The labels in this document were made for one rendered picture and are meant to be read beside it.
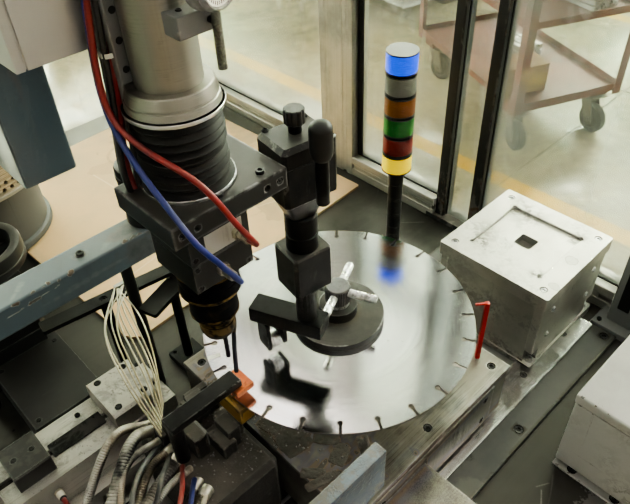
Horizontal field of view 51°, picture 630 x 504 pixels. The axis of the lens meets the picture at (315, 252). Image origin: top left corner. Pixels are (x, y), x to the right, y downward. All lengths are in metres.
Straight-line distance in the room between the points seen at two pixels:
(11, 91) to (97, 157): 0.98
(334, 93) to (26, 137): 0.83
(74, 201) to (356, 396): 0.86
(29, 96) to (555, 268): 0.71
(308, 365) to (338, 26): 0.70
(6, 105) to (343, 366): 0.43
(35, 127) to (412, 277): 0.49
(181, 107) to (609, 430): 0.61
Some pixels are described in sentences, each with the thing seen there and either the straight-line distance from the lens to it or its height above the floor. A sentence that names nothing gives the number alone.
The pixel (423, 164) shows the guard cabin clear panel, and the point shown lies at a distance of 1.26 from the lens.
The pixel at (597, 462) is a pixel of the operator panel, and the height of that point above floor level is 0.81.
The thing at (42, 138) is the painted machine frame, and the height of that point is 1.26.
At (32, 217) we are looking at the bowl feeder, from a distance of 1.32.
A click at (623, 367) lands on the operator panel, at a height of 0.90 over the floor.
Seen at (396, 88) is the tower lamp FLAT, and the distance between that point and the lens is 0.93.
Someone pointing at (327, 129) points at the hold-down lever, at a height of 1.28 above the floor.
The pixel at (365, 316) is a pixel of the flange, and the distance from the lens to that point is 0.79.
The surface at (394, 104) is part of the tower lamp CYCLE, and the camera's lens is 0.94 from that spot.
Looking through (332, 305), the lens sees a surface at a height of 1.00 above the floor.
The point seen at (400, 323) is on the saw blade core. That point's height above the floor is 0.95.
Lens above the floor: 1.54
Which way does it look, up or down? 41 degrees down
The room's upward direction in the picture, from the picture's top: 3 degrees counter-clockwise
